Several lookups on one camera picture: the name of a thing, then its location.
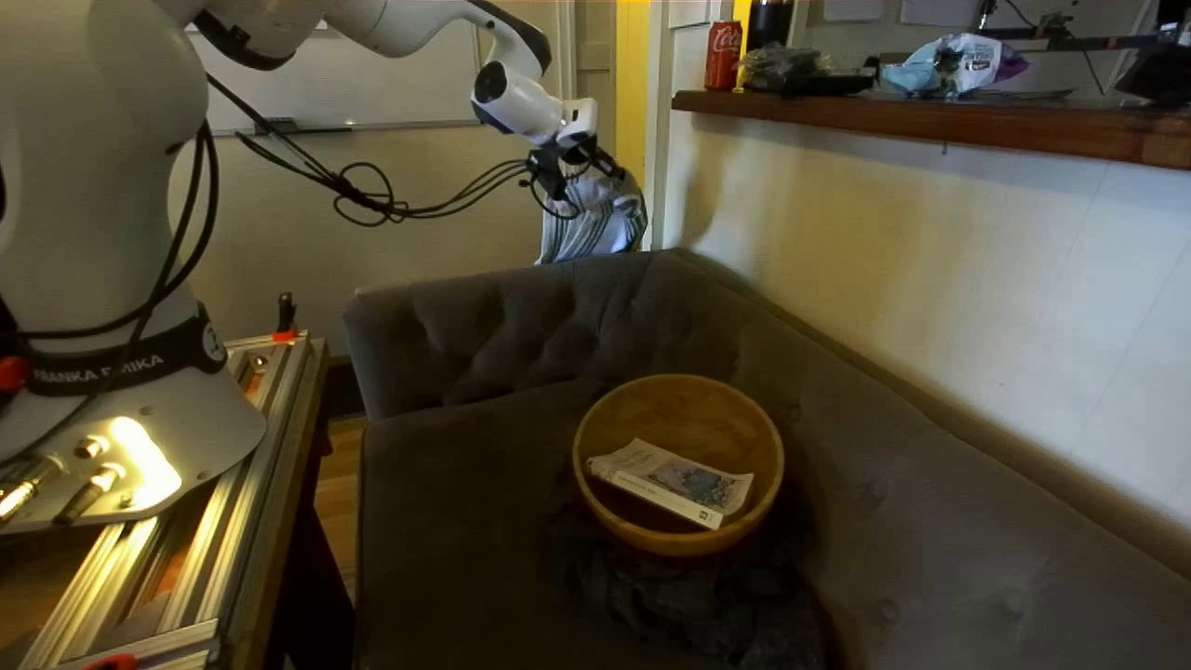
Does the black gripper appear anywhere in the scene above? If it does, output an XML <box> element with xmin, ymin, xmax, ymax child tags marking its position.
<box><xmin>524</xmin><ymin>135</ymin><xmax>631</xmax><ymax>206</ymax></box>

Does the aluminium robot mounting table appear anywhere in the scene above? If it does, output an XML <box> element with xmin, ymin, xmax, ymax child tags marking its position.
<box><xmin>0</xmin><ymin>335</ymin><xmax>355</xmax><ymax>670</ymax></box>

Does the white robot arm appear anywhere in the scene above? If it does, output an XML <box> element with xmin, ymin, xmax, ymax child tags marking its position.
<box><xmin>0</xmin><ymin>0</ymin><xmax>595</xmax><ymax>533</ymax></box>

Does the wooden bowl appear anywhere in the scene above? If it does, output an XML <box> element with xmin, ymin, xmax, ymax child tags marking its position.
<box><xmin>575</xmin><ymin>372</ymin><xmax>787</xmax><ymax>557</ymax></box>

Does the red soda can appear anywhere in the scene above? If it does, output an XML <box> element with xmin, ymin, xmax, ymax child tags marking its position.
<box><xmin>704</xmin><ymin>24</ymin><xmax>741</xmax><ymax>95</ymax></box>

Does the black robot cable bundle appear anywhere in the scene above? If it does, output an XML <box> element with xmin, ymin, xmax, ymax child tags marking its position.
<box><xmin>0</xmin><ymin>72</ymin><xmax>551</xmax><ymax>449</ymax></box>

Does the paper packet in bowl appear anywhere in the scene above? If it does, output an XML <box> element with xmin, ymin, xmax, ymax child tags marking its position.
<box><xmin>590</xmin><ymin>441</ymin><xmax>751</xmax><ymax>529</ymax></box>

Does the white and green towel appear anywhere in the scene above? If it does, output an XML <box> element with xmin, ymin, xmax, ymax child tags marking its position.
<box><xmin>538</xmin><ymin>173</ymin><xmax>649</xmax><ymax>265</ymax></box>

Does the grey tufted sofa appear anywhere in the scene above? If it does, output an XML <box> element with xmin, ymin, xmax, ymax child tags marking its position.
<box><xmin>348</xmin><ymin>251</ymin><xmax>1191</xmax><ymax>670</ymax></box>

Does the wooden counter shelf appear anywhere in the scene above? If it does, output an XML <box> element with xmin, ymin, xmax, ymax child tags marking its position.
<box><xmin>675</xmin><ymin>88</ymin><xmax>1191</xmax><ymax>173</ymax></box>

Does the dark grey cloth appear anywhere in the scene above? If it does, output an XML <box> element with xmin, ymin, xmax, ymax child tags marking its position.
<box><xmin>539</xmin><ymin>493</ymin><xmax>845</xmax><ymax>670</ymax></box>

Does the crumpled plastic bag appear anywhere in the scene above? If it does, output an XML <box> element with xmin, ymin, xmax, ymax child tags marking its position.
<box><xmin>877</xmin><ymin>35</ymin><xmax>1028</xmax><ymax>100</ymax></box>

